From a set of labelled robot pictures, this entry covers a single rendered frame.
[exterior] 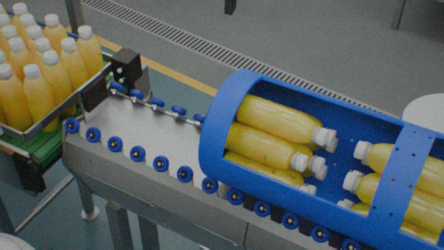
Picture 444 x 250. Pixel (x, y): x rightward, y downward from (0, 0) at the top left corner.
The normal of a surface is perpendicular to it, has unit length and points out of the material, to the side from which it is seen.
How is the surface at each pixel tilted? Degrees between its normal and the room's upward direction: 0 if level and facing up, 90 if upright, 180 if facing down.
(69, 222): 0
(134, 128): 0
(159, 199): 70
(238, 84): 5
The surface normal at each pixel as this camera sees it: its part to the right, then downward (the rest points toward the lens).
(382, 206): -0.44, 0.19
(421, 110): 0.00, -0.73
